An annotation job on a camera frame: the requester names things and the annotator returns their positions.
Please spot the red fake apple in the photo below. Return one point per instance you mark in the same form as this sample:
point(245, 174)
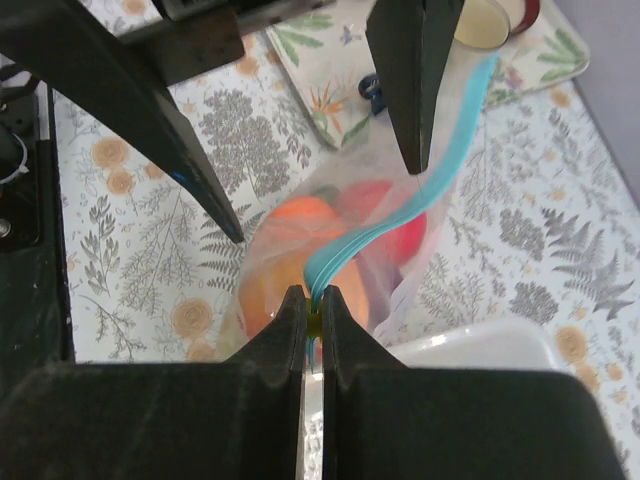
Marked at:
point(371, 202)

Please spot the clear zip top bag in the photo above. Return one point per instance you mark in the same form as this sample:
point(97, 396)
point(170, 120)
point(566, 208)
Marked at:
point(376, 292)

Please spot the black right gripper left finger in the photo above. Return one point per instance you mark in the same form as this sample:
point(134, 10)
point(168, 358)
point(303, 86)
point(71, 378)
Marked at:
point(237, 419)

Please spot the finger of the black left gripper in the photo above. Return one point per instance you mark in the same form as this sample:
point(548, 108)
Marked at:
point(409, 41)

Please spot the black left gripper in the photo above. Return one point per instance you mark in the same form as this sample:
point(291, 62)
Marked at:
point(64, 45)

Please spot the cream yellow cup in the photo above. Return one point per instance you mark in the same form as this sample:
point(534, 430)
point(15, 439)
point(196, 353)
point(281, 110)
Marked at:
point(482, 25)

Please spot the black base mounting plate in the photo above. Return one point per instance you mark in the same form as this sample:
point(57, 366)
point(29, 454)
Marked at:
point(35, 305)

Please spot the red rimmed plate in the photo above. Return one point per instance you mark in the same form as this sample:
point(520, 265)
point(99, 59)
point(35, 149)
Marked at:
point(524, 14)

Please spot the floral table mat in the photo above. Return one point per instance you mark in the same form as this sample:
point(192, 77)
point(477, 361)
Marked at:
point(541, 225)

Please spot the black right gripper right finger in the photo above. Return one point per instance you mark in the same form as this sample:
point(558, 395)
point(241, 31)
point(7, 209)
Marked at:
point(385, 420)

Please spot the white plastic mesh basket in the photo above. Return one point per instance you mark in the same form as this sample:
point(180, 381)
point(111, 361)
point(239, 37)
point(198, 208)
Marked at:
point(504, 344)

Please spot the orange fake fruit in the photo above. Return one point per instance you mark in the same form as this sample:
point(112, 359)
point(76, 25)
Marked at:
point(278, 253)

